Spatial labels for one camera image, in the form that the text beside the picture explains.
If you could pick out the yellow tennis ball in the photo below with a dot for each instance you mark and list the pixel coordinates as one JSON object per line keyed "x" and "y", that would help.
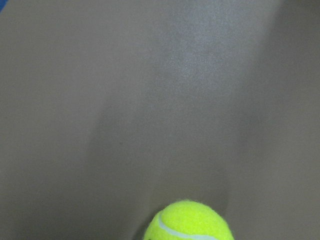
{"x": 188, "y": 220}

